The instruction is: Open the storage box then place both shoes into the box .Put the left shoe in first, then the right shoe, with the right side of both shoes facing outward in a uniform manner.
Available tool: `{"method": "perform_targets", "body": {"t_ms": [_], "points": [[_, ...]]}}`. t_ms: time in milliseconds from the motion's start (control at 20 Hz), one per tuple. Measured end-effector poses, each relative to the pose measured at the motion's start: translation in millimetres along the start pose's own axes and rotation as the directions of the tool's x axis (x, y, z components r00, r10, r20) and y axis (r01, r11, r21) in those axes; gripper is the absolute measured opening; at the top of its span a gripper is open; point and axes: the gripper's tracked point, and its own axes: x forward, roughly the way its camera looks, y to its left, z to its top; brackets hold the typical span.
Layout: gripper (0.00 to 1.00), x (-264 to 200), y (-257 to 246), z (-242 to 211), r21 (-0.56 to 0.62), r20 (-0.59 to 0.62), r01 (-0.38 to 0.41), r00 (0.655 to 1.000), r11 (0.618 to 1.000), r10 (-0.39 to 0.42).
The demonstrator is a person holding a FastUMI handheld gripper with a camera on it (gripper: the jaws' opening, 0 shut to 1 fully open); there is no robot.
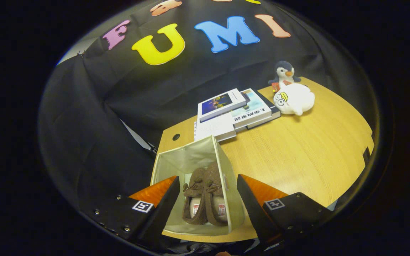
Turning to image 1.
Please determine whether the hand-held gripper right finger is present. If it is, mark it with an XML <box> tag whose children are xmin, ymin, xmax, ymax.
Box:
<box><xmin>237</xmin><ymin>174</ymin><xmax>333</xmax><ymax>246</ymax></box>

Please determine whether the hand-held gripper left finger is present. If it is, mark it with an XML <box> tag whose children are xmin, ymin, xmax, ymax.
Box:
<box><xmin>84</xmin><ymin>175</ymin><xmax>180</xmax><ymax>246</ymax></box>

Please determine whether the brown fuzzy shoe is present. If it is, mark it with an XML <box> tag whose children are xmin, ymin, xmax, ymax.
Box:
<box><xmin>183</xmin><ymin>168</ymin><xmax>209</xmax><ymax>225</ymax></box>
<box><xmin>205</xmin><ymin>162</ymin><xmax>228</xmax><ymax>227</ymax></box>

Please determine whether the green fabric storage box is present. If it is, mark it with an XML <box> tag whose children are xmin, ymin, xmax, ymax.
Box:
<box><xmin>151</xmin><ymin>135</ymin><xmax>245</xmax><ymax>236</ymax></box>

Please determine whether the white cover book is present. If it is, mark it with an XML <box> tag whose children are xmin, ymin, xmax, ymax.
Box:
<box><xmin>194</xmin><ymin>114</ymin><xmax>237</xmax><ymax>142</ymax></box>

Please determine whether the black book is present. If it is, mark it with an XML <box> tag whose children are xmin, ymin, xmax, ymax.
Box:
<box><xmin>247</xmin><ymin>91</ymin><xmax>281</xmax><ymax>130</ymax></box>

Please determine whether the small dark blue cover book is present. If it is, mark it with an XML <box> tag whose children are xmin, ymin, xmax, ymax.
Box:
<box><xmin>197</xmin><ymin>89</ymin><xmax>247</xmax><ymax>122</ymax></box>

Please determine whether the white round plush toy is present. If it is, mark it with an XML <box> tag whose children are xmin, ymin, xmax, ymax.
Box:
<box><xmin>273</xmin><ymin>83</ymin><xmax>315</xmax><ymax>116</ymax></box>

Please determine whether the penguin plush toy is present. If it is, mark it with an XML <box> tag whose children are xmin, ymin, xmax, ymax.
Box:
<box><xmin>268</xmin><ymin>61</ymin><xmax>301</xmax><ymax>92</ymax></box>

